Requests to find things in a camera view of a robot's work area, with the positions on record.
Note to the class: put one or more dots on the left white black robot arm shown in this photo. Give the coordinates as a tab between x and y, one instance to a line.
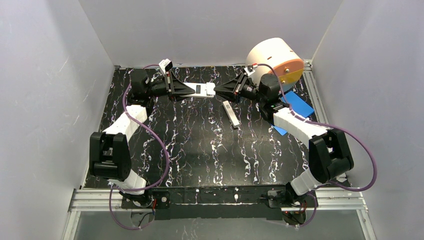
109	152

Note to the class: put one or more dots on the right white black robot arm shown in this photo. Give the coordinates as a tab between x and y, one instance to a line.
329	155

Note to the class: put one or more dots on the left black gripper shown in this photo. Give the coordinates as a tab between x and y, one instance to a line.
168	87

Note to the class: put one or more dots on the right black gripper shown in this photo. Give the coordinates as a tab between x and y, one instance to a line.
238	88

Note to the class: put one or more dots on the red white remote control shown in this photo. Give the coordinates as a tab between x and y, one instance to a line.
201	90

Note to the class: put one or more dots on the blue square plate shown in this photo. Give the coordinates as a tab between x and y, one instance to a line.
300	106

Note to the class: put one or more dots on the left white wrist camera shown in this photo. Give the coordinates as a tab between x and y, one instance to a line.
165	66

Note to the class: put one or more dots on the white cylindrical drum box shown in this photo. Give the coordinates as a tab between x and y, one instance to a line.
275	52

